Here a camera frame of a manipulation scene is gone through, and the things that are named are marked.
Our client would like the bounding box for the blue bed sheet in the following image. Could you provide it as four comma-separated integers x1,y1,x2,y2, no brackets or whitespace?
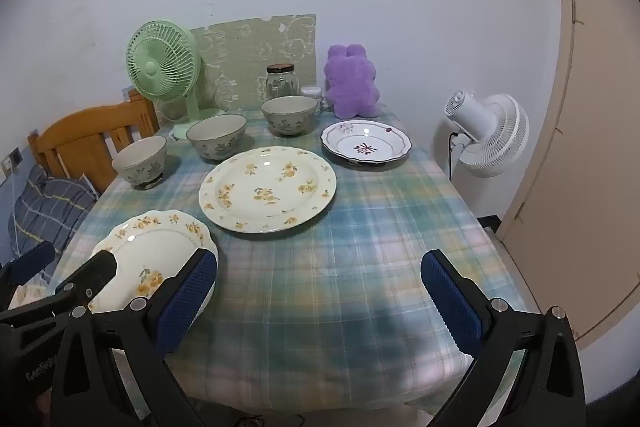
0,202,18,265

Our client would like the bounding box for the scalloped red rim white plate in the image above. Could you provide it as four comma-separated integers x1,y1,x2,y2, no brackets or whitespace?
320,120,412,166

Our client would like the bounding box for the white standing fan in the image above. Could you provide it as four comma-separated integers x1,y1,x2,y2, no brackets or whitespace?
444,90,530,180

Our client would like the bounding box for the glass jar with dark lid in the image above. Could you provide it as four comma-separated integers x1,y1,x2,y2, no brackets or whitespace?
265,64,300,100

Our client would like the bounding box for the purple plush toy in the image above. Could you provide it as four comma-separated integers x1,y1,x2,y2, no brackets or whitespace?
324,43,382,118

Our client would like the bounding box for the scalloped yellow floral plate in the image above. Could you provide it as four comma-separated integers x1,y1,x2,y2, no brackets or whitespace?
87,209,219,314

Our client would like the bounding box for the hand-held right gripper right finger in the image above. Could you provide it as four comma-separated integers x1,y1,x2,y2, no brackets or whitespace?
420,249,587,427

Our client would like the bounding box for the wooden chair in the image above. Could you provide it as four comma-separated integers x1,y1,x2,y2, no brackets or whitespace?
27,89,161,195

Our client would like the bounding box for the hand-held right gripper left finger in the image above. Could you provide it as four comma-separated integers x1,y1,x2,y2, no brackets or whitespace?
50,248,221,427

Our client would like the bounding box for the green patterned wall sheet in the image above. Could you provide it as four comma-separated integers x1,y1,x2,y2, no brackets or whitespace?
192,13,318,110

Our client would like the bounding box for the small white plastic container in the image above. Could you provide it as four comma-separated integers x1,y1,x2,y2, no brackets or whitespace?
300,86,325,115

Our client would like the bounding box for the white crumpled cloth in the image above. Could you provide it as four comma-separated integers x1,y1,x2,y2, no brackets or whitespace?
7,279,51,308

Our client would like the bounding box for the green desk fan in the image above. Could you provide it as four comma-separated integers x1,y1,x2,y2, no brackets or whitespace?
125,20,226,140

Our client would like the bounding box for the large round yellow floral plate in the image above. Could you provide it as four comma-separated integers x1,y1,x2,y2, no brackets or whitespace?
198,146,337,235

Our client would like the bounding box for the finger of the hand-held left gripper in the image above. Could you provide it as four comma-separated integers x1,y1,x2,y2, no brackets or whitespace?
0,241,56,295
0,249,118,326

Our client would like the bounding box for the grey floral ceramic bowl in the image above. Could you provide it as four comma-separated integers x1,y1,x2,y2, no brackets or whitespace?
111,136,168,190
186,114,247,162
261,96,318,138

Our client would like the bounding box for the beige door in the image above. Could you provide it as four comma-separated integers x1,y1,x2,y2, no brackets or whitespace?
495,0,640,348

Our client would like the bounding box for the plaid blue green tablecloth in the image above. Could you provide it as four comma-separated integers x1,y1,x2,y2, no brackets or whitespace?
50,104,543,413

